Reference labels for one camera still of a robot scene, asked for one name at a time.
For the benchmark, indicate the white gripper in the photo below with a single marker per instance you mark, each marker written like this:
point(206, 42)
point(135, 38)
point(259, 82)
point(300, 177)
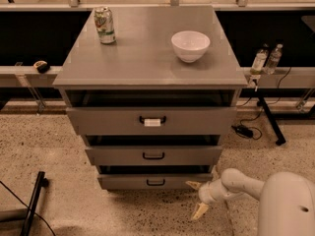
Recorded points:
point(207, 193)

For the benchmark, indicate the grey bottom drawer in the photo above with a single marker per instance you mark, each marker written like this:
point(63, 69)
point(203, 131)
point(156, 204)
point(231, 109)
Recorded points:
point(150, 181)

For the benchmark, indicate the grey drawer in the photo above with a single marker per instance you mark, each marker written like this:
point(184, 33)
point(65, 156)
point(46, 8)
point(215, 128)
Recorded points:
point(157, 155)
point(150, 181)
point(151, 121)

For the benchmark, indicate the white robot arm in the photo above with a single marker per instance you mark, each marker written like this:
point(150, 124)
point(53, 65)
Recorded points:
point(286, 200)

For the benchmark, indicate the grey middle drawer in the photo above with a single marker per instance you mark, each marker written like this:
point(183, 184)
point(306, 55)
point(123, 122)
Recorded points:
point(157, 155)

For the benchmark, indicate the grey drawer cabinet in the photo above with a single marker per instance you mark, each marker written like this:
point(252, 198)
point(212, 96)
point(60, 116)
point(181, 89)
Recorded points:
point(141, 69)

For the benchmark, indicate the grey top drawer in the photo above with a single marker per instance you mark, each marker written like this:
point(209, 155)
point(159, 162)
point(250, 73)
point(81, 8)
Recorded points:
point(151, 121)

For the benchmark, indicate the black power adapter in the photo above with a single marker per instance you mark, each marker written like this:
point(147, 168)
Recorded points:
point(243, 131)

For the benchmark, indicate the black stand leg right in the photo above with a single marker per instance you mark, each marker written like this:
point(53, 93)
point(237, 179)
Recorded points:
point(280, 137)

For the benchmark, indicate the black stand leg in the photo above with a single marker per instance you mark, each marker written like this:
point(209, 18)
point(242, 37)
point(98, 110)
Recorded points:
point(41, 182)
point(280, 137)

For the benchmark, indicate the clear bottle green label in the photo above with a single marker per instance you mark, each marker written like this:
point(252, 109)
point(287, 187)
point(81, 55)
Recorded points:
point(259, 61)

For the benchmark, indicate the white ceramic bowl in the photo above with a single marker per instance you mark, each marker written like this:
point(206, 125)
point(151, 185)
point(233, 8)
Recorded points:
point(189, 45)

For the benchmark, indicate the black stand leg left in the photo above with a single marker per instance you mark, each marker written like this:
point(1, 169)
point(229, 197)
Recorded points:
point(41, 182)

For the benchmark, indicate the clear plastic water bottle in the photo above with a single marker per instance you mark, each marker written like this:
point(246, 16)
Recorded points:
point(274, 59)

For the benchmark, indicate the small black yellow object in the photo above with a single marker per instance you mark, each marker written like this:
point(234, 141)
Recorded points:
point(41, 66)

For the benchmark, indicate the green soda can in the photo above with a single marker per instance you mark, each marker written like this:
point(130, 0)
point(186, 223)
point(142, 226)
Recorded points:
point(103, 21)

